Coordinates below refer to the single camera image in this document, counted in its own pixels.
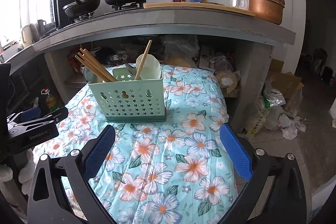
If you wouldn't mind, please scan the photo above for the copper coloured pot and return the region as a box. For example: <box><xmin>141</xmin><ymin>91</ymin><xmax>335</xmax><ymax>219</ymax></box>
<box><xmin>248</xmin><ymin>0</ymin><xmax>285</xmax><ymax>25</ymax></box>

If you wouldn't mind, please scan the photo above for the cardboard box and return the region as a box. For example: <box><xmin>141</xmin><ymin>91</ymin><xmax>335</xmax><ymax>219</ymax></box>
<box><xmin>267</xmin><ymin>59</ymin><xmax>304</xmax><ymax>100</ymax></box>

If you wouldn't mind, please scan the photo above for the white gloved hand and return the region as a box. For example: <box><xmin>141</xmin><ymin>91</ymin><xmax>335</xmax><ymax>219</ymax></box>
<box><xmin>0</xmin><ymin>148</ymin><xmax>36</xmax><ymax>197</ymax></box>

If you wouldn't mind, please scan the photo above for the white plastic bag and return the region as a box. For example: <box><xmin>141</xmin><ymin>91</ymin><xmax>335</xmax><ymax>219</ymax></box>
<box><xmin>278</xmin><ymin>114</ymin><xmax>306</xmax><ymax>140</ymax></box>

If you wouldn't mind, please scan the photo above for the wooden cutting board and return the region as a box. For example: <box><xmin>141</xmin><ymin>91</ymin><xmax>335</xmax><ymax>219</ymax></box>
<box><xmin>143</xmin><ymin>2</ymin><xmax>256</xmax><ymax>17</ymax></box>

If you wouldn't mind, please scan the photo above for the green plastic utensil basket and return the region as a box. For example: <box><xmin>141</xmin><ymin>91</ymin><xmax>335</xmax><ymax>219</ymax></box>
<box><xmin>89</xmin><ymin>67</ymin><xmax>166</xmax><ymax>123</ymax></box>

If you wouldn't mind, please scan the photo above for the concrete kitchen counter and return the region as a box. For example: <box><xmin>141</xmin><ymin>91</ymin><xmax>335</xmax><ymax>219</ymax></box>
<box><xmin>8</xmin><ymin>7</ymin><xmax>295</xmax><ymax>73</ymax></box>

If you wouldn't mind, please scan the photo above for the floral teal tablecloth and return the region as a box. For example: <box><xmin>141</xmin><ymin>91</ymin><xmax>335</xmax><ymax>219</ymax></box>
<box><xmin>33</xmin><ymin>65</ymin><xmax>238</xmax><ymax>223</ymax></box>

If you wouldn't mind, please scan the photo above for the black wok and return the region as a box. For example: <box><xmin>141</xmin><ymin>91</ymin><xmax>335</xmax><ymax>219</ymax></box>
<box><xmin>63</xmin><ymin>0</ymin><xmax>101</xmax><ymax>19</ymax></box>

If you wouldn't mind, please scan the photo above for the white rice paddle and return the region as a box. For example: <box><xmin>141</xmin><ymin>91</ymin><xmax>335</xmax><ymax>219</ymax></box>
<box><xmin>139</xmin><ymin>54</ymin><xmax>161</xmax><ymax>80</ymax></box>

